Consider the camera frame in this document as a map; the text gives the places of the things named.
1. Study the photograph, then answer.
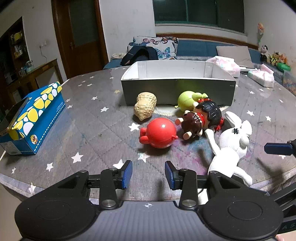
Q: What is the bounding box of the panda plush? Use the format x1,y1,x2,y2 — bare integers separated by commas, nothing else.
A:
258,44,269,62

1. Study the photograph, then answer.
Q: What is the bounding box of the clear plastic storage box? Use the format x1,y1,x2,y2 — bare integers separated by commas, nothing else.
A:
283,70,296,96

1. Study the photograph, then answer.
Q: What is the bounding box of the brown wooden door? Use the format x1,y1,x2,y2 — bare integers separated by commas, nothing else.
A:
51,0,109,79

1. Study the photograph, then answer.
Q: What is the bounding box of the dark window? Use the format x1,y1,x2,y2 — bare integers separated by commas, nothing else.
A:
153,0,245,33

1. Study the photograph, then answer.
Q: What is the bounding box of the black backpack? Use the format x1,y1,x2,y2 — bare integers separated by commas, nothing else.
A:
120,46,159,66

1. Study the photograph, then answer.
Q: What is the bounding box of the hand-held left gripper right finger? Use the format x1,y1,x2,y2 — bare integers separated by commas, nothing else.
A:
165,161,249,209

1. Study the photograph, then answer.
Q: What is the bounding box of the wooden side cabinet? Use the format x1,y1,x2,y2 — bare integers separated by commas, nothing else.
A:
7,59,63,98

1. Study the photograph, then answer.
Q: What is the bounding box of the grey star-print tablecloth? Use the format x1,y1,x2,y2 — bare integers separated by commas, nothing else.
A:
0,67,296,202

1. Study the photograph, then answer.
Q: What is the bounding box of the white rabbit plush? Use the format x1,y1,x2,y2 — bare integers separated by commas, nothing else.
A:
198,111,253,206

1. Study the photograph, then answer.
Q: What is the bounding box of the red round toy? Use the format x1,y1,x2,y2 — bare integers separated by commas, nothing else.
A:
139,117,178,149

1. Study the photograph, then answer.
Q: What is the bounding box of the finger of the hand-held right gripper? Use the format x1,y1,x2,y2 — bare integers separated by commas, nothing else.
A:
264,138,296,158

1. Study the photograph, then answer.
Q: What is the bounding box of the grey cushion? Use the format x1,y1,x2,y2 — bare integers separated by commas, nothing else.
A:
216,46,253,66

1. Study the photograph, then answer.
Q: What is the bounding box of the yellow plush toy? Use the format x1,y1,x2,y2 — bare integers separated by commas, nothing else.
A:
269,51,280,66

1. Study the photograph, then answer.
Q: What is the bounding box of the wooden shelf cabinet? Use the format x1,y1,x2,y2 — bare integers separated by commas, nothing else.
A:
0,17,30,79

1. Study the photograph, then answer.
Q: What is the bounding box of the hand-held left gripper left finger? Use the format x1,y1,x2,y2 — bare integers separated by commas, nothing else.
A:
50,160,133,209

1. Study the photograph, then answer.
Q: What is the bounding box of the butterfly print pillow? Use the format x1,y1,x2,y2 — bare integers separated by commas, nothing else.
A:
127,36,179,61

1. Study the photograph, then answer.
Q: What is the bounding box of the grey cardboard box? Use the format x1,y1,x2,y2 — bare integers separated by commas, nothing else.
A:
121,61,237,106

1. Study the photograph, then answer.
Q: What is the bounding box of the white lace strip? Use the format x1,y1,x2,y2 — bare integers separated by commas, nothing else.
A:
153,107,176,117

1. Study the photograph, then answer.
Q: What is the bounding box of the blue yellow-spotted tissue box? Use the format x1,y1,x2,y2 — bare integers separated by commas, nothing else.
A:
0,82,66,155

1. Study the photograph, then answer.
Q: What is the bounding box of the brown and black doll toy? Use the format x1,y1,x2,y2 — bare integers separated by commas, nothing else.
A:
175,97,225,141

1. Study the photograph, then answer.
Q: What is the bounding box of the blue sofa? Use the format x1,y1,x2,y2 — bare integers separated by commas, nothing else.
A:
103,39,296,93

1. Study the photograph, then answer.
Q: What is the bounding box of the tan peanut toy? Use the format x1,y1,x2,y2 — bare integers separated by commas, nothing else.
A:
134,92,158,121

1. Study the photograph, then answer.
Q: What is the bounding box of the green round toy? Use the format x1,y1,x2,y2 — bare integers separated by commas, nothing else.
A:
174,91,208,114

